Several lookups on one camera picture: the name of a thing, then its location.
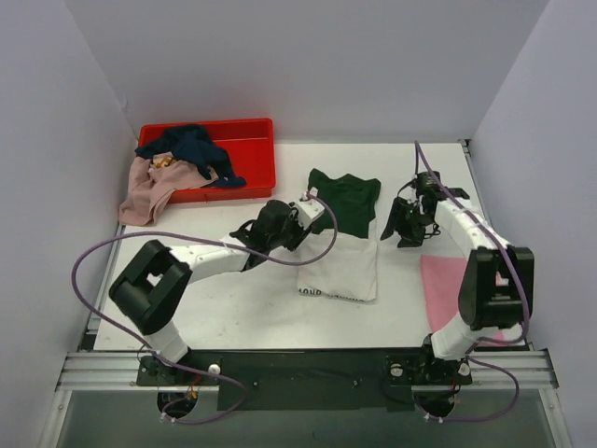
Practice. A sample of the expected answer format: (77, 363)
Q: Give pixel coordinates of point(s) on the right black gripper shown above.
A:
(409, 216)

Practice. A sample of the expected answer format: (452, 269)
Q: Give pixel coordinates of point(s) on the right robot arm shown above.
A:
(495, 297)

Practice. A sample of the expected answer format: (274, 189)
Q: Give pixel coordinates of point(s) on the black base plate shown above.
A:
(316, 380)

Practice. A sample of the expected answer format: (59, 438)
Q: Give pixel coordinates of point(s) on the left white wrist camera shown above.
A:
(308, 208)

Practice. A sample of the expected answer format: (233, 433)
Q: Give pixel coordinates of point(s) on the folded pink t-shirt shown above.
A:
(442, 278)

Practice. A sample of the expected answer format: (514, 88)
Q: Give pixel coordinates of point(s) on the white and green t-shirt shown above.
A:
(348, 230)

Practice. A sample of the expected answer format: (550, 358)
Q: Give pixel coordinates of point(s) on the aluminium frame rail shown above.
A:
(117, 371)

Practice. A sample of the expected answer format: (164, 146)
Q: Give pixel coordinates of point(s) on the beige pink t-shirt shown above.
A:
(151, 184)

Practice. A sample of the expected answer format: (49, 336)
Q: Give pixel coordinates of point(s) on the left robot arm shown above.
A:
(150, 288)

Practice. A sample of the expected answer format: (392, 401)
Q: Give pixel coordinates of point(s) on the red plastic bin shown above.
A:
(250, 145)

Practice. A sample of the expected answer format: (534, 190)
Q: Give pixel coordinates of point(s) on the navy blue t-shirt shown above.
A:
(193, 144)

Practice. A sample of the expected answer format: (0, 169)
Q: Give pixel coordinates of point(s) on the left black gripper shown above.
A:
(300, 231)

